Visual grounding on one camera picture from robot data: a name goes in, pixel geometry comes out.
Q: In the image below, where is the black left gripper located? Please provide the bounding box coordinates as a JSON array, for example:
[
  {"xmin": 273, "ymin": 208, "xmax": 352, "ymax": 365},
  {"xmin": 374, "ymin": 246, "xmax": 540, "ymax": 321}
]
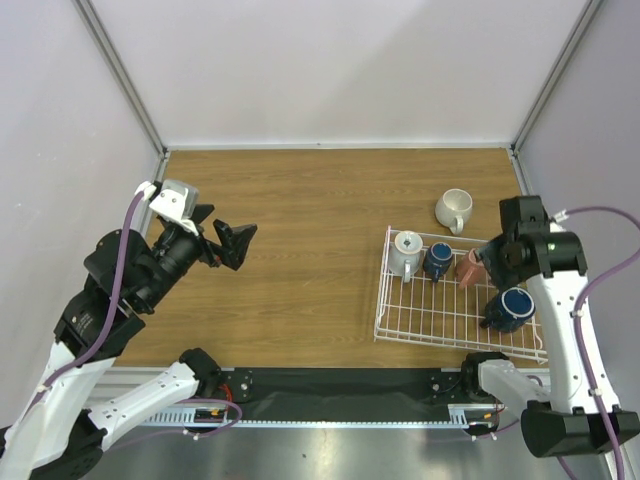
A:
[{"xmin": 139, "ymin": 203, "xmax": 258, "ymax": 309}]

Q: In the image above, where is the pink mug white inside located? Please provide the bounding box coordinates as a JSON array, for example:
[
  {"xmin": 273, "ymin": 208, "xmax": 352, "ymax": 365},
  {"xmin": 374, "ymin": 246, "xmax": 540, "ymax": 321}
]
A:
[{"xmin": 455, "ymin": 248, "xmax": 487, "ymax": 289}]

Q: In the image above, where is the glossy dark blue mug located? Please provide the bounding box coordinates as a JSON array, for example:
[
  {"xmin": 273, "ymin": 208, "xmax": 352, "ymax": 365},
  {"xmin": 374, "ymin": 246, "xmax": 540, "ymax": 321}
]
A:
[{"xmin": 480, "ymin": 287, "xmax": 536, "ymax": 333}]

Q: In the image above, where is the small dark blue mug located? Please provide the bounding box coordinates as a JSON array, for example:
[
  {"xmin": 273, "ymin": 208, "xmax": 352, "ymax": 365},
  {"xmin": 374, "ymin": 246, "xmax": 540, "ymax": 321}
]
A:
[{"xmin": 423, "ymin": 242, "xmax": 453, "ymax": 283}]

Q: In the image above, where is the cream round mug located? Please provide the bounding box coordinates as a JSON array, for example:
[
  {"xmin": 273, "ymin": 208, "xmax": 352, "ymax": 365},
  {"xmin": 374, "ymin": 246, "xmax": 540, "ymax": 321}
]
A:
[{"xmin": 435, "ymin": 188, "xmax": 474, "ymax": 235}]

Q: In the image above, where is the light grey footed cup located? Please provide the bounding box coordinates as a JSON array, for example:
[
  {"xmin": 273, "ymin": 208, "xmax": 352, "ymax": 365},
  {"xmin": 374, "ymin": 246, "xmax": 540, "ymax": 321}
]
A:
[{"xmin": 387, "ymin": 230, "xmax": 424, "ymax": 283}]

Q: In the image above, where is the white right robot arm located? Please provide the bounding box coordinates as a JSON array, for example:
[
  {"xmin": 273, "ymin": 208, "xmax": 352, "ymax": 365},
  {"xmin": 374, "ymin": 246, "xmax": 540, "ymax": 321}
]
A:
[{"xmin": 460, "ymin": 196, "xmax": 639, "ymax": 458}]

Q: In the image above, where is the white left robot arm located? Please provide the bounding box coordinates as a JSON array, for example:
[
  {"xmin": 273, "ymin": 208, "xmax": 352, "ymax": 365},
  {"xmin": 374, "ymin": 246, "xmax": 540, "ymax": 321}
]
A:
[{"xmin": 1, "ymin": 205, "xmax": 258, "ymax": 479}]

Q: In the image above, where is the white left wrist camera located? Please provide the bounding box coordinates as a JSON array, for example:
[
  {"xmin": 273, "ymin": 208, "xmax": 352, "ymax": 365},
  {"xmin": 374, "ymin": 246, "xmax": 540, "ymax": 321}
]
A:
[{"xmin": 135, "ymin": 179, "xmax": 200, "ymax": 237}]

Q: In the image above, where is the white wire dish rack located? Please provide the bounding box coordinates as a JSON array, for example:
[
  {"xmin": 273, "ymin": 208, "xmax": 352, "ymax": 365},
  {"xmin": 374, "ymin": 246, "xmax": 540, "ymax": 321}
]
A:
[{"xmin": 373, "ymin": 227, "xmax": 548, "ymax": 365}]

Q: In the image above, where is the grey cable duct rail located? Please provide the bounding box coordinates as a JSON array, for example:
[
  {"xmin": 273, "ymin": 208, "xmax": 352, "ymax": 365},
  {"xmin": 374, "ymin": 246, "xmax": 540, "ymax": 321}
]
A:
[{"xmin": 143, "ymin": 403, "xmax": 229, "ymax": 428}]

